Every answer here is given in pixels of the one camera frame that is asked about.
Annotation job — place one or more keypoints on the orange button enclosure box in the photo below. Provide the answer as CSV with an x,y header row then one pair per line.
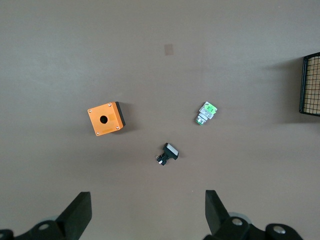
x,y
96,120

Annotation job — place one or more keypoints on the small brown tape patch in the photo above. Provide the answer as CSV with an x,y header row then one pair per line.
x,y
168,49

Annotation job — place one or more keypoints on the black square white-capped button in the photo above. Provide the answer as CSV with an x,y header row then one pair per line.
x,y
171,150

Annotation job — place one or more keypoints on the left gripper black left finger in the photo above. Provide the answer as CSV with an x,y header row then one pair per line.
x,y
75,215

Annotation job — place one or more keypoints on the green push button switch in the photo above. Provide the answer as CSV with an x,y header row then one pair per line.
x,y
207,111

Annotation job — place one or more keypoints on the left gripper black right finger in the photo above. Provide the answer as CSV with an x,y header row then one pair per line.
x,y
216,215

